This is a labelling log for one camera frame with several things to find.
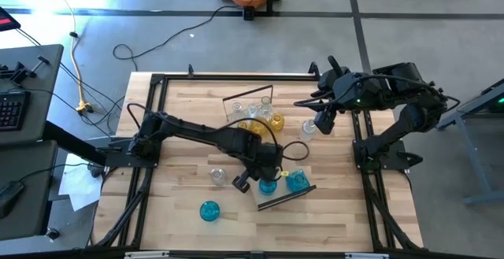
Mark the clear slender hexagonal glass vase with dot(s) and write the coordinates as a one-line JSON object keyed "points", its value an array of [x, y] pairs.
{"points": [[266, 103]]}

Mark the clear tall ribbed glass vase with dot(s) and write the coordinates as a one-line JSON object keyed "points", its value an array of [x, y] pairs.
{"points": [[236, 109]]}

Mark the black desk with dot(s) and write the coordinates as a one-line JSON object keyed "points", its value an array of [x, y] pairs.
{"points": [[43, 78], [27, 212]]}

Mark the clear round glass jar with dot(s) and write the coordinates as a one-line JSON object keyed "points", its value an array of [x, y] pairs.
{"points": [[217, 176]]}

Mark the grey metal stand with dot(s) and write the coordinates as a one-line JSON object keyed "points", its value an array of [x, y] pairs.
{"points": [[464, 110]]}

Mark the clear short ribbed glass jar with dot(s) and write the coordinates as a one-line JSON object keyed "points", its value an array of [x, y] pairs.
{"points": [[252, 112]]}

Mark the wooden shelf black metal frame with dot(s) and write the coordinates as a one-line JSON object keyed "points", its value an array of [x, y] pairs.
{"points": [[289, 149]]}

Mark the silver aluminium bracket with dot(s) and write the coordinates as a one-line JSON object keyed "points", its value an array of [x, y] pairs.
{"points": [[146, 254], [366, 256]]}

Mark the teal glass bottle vase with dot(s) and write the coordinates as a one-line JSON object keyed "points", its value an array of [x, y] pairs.
{"points": [[267, 188]]}

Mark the black device red screen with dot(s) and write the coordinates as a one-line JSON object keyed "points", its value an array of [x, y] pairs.
{"points": [[7, 21]]}

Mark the black desk clamp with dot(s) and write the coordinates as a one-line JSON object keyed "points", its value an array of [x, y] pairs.
{"points": [[19, 74]]}

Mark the teal round glass vase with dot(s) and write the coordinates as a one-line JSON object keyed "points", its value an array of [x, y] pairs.
{"points": [[209, 212]]}

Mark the clear ribbed glass bottle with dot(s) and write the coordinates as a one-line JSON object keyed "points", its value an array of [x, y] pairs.
{"points": [[307, 132]]}

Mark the black aluminium rig frame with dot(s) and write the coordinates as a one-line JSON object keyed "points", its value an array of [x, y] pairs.
{"points": [[236, 77]]}

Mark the black keyboard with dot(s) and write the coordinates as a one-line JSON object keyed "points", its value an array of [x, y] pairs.
{"points": [[12, 111]]}

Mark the wide yellow glass vase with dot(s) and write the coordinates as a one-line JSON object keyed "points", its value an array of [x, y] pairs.
{"points": [[258, 127]]}

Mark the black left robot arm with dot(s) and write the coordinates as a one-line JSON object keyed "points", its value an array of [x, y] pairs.
{"points": [[197, 131]]}

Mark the yellow tag label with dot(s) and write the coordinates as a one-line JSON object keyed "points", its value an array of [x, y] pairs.
{"points": [[284, 173]]}

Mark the teal faceted glass vase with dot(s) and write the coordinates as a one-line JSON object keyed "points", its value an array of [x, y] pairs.
{"points": [[298, 181]]}

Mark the black computer mouse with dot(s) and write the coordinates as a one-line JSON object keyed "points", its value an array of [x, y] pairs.
{"points": [[10, 198]]}

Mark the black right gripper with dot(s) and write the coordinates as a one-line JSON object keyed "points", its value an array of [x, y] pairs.
{"points": [[346, 89]]}

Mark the black table clamp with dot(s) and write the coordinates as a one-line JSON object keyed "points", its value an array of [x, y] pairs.
{"points": [[191, 70], [313, 69]]}

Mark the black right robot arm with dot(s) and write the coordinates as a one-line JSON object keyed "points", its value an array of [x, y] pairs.
{"points": [[417, 111]]}

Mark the white paper sheets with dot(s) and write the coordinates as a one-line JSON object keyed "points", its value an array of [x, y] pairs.
{"points": [[78, 188]]}

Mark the black caster wheel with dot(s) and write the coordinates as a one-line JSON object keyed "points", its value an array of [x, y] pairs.
{"points": [[52, 234]]}

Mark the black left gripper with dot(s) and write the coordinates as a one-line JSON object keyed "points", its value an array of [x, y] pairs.
{"points": [[264, 158]]}

